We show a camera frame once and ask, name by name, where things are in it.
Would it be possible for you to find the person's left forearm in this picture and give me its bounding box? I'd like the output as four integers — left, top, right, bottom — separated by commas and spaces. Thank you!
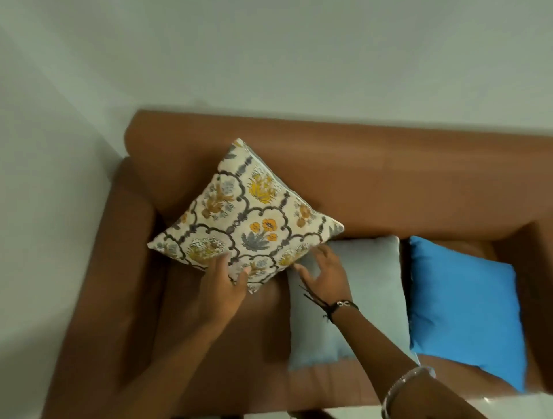
101, 313, 223, 419

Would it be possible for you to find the pale blue cushion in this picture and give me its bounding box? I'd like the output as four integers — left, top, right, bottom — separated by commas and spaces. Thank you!
287, 235, 421, 372

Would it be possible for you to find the silver bangle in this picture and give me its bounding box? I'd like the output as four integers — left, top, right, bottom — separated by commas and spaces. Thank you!
381, 365, 436, 419

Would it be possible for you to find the floral patterned cushion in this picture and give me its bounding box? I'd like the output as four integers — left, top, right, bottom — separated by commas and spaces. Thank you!
147, 138, 345, 295

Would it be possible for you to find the black thread bracelet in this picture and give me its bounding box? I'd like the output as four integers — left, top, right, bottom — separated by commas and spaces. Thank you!
304, 293, 359, 323

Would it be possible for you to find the person's left hand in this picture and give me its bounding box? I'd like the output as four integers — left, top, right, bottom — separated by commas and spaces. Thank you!
198, 252, 252, 324

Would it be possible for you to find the brown leather sofa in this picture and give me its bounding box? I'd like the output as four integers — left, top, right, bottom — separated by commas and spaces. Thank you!
43, 109, 553, 419

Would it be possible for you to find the person's right forearm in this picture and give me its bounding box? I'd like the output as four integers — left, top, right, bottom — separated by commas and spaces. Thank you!
332, 304, 491, 419

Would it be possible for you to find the bright blue cushion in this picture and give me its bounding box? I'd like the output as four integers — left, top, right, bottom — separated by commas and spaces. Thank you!
408, 236, 529, 393

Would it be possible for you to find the person's right hand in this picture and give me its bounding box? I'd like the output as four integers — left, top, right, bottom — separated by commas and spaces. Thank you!
294, 244, 353, 308

